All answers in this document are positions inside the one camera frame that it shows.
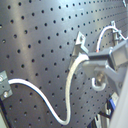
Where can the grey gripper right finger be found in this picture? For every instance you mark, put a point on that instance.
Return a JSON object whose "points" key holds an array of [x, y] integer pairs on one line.
{"points": [[102, 75]]}

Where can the metal cable clip far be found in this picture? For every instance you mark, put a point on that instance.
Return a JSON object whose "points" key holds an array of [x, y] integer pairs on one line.
{"points": [[117, 34]]}

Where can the black perforated breadboard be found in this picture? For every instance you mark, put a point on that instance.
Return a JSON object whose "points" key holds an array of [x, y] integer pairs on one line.
{"points": [[37, 38]]}

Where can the metal clamp at board edge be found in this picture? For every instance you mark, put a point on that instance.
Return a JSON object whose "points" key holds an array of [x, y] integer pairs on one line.
{"points": [[5, 90]]}

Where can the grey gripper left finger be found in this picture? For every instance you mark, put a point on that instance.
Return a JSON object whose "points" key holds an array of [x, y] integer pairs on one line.
{"points": [[85, 55]]}

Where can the metal cable clip near gripper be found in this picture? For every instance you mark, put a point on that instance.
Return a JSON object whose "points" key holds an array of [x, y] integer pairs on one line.
{"points": [[80, 44]]}

